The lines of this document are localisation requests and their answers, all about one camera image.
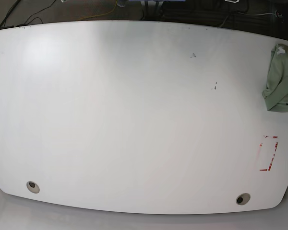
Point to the green t-shirt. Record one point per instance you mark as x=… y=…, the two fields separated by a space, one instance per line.
x=275 y=93

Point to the right table grommet hole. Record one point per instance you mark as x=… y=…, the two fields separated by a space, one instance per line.
x=243 y=199

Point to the table grommet hole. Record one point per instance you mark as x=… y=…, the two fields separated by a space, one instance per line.
x=243 y=199
x=33 y=187

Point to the red tape marking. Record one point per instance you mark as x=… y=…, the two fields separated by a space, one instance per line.
x=266 y=154

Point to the left table grommet hole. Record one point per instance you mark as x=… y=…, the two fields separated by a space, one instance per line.
x=33 y=187

